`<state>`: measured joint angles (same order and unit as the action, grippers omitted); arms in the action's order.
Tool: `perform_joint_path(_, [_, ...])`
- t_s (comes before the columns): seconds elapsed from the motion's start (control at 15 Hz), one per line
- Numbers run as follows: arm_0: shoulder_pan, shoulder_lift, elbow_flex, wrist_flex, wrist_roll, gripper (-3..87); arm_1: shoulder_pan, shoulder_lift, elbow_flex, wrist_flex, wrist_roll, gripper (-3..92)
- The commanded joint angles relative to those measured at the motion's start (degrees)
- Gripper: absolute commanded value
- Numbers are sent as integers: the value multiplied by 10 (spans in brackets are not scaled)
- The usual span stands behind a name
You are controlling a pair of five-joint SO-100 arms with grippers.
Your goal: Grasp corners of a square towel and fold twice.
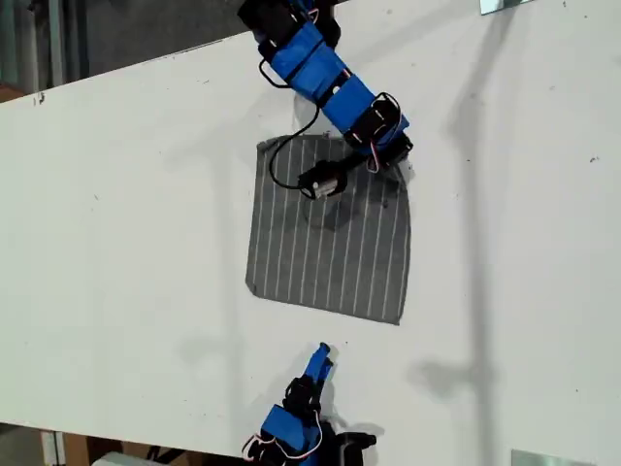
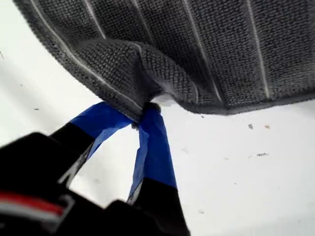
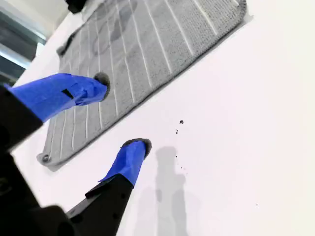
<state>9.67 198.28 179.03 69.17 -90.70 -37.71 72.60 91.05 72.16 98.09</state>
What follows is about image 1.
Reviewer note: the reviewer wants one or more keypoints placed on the pale grey plastic box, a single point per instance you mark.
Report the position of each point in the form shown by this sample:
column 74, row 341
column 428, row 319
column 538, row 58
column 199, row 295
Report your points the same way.
column 121, row 459

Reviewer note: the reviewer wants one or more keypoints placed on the grey white-striped towel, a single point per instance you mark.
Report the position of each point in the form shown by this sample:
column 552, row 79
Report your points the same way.
column 330, row 262

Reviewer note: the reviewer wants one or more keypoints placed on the white table leg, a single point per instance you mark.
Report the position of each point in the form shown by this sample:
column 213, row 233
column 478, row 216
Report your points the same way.
column 53, row 449

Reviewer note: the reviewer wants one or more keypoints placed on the black camera stalk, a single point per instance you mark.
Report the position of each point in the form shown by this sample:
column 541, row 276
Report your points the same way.
column 354, row 162

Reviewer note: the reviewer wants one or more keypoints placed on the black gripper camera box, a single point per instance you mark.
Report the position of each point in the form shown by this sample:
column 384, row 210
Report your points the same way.
column 358, row 449
column 322, row 180

